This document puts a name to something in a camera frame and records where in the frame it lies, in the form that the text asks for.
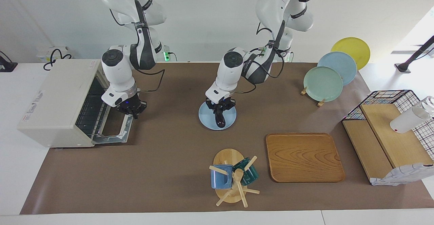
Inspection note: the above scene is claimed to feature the dark purple eggplant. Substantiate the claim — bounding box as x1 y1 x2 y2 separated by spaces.
214 110 226 128

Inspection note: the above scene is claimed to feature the light blue round plate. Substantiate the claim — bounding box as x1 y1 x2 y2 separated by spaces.
198 101 237 131

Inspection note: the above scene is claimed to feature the beige toaster oven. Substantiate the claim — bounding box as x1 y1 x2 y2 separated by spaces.
17 59 135 148

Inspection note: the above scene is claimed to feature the wooden mug tree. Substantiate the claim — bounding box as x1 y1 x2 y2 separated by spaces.
209 148 260 208

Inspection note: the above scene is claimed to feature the brown table mat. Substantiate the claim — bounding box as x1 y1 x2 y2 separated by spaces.
20 62 434 214

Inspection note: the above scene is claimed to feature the dark green mug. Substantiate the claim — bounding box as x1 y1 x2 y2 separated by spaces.
233 157 259 186

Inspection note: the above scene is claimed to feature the blue mug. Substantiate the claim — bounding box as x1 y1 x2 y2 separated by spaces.
211 164 234 189

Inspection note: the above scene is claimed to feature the rectangular wooden tray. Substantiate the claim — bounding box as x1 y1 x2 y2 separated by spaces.
265 133 346 183

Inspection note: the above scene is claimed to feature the wooden plate rack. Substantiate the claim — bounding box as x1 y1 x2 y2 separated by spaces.
301 87 326 107

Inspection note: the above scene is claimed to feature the white power strip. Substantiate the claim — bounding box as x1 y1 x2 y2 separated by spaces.
37 46 73 63

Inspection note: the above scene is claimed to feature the pale green plate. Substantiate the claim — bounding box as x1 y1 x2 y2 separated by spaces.
303 66 343 102

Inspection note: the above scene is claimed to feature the light blue racked plate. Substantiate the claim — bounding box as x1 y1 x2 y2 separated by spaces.
317 51 357 86

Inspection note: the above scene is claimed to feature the black desk clamp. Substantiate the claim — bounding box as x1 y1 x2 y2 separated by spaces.
0 50 18 73

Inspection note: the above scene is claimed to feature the yellow plate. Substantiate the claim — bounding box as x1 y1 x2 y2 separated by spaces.
331 37 371 71

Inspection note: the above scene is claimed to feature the white cup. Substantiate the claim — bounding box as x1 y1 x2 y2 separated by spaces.
390 96 434 134

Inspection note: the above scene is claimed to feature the white marbled cloth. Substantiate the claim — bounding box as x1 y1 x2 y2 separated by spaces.
371 163 434 186

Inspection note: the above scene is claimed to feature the black angled stand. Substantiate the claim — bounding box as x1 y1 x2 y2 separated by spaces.
394 35 434 73

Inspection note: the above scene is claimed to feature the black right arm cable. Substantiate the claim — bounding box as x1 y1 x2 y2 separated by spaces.
109 0 166 93

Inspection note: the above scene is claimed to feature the oven wire rack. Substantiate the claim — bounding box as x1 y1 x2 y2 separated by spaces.
76 79 111 138

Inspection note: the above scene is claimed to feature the black coiled cable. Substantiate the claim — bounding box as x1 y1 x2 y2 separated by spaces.
43 49 72 71

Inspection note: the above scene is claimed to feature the wooden wire shelf rack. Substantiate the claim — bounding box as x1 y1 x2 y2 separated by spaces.
342 104 434 184

